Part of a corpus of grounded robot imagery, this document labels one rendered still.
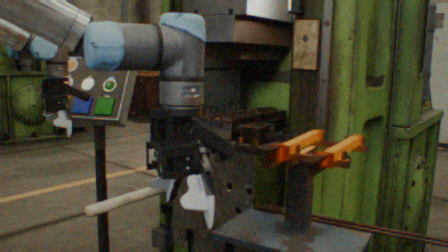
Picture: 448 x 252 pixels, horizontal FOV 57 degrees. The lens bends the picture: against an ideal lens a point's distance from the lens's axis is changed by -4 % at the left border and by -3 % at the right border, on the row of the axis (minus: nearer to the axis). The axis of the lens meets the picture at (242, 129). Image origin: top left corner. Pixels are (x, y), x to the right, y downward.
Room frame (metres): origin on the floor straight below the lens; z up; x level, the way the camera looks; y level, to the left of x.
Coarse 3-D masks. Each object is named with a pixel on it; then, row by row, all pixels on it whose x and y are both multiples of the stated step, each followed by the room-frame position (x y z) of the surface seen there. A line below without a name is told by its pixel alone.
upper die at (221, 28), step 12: (216, 24) 1.56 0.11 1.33; (228, 24) 1.53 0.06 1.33; (240, 24) 1.55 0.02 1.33; (252, 24) 1.61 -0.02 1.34; (264, 24) 1.69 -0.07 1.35; (276, 24) 1.76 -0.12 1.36; (288, 24) 1.85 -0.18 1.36; (216, 36) 1.56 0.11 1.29; (228, 36) 1.53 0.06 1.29; (240, 36) 1.55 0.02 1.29; (252, 36) 1.62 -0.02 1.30; (264, 36) 1.69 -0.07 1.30; (276, 36) 1.77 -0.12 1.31; (288, 36) 1.85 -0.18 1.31
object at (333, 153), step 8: (352, 136) 1.18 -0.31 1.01; (360, 136) 1.19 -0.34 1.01; (336, 144) 1.06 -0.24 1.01; (344, 144) 1.07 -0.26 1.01; (352, 144) 1.10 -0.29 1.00; (320, 152) 0.94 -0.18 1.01; (328, 152) 0.97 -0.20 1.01; (336, 152) 0.98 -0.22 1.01; (304, 160) 0.86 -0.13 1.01; (312, 160) 0.86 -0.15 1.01; (320, 160) 0.88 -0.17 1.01; (328, 160) 0.93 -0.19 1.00; (312, 168) 0.86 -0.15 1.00; (320, 168) 0.89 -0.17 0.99
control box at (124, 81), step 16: (80, 64) 1.79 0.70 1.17; (80, 80) 1.75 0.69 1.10; (96, 80) 1.74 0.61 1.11; (112, 80) 1.73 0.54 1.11; (128, 80) 1.74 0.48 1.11; (96, 96) 1.70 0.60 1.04; (112, 96) 1.69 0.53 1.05; (128, 96) 1.74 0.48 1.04; (48, 112) 1.69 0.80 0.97; (112, 112) 1.66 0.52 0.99; (128, 112) 1.73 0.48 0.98
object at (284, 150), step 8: (304, 136) 1.16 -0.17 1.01; (312, 136) 1.18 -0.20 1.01; (272, 144) 0.98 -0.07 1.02; (280, 144) 0.99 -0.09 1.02; (288, 144) 1.04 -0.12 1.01; (296, 144) 1.06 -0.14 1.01; (304, 144) 1.12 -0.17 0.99; (264, 152) 0.92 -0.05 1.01; (272, 152) 0.94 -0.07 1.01; (280, 152) 0.99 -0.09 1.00; (288, 152) 0.99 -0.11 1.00; (264, 160) 0.92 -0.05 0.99; (272, 160) 0.95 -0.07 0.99; (280, 160) 0.98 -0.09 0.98
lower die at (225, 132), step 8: (248, 112) 1.70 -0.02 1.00; (256, 112) 1.75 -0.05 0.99; (272, 112) 1.78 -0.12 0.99; (280, 112) 1.82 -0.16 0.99; (200, 120) 1.60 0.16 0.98; (208, 120) 1.58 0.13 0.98; (216, 120) 1.56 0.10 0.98; (224, 120) 1.54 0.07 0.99; (232, 120) 1.52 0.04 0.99; (240, 120) 1.57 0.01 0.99; (248, 120) 1.61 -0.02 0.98; (256, 120) 1.66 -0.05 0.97; (216, 128) 1.56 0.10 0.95; (224, 128) 1.54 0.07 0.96; (232, 128) 1.52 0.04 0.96; (224, 136) 1.54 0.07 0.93; (232, 136) 1.53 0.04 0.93
